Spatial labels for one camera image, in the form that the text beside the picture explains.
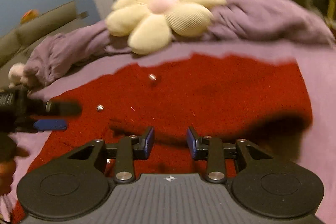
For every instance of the orange plush toy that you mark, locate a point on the orange plush toy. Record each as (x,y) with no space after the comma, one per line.
(29,16)

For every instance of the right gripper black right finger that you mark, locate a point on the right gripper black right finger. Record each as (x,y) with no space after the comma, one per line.
(214,152)

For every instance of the red knitted sweater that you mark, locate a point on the red knitted sweater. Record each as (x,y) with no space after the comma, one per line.
(78,187)

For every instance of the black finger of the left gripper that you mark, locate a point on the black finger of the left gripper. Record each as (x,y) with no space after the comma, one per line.
(62,108)
(50,125)

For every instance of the cream flower shaped pillow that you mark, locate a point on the cream flower shaped pillow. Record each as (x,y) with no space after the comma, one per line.
(150,25)

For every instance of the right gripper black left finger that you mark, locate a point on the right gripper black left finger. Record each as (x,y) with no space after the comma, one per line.
(126,151)

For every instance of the small pink plush toy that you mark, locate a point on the small pink plush toy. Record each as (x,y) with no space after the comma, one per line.
(17,77)

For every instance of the purple crumpled blanket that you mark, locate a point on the purple crumpled blanket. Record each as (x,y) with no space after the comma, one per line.
(253,20)

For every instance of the olive green headboard cushion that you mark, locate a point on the olive green headboard cushion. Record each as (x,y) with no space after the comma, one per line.
(17,45)

